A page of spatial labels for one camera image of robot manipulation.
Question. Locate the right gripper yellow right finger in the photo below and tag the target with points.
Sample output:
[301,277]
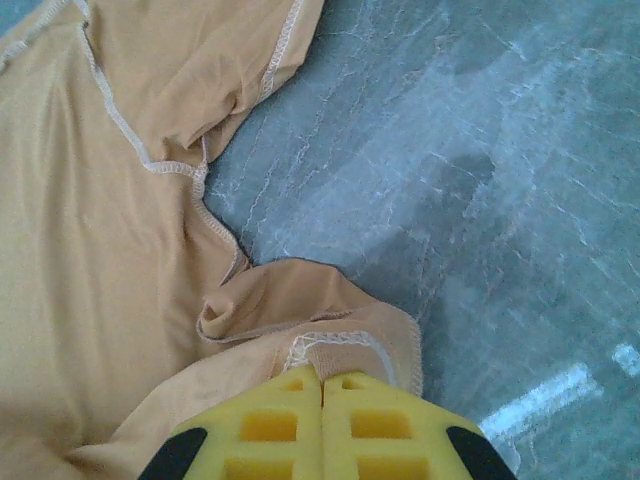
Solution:
[360,400]

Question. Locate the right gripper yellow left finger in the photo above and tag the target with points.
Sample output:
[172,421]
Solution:
[280,400]

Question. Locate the orange t-shirt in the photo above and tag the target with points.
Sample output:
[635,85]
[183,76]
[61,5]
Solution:
[100,240]

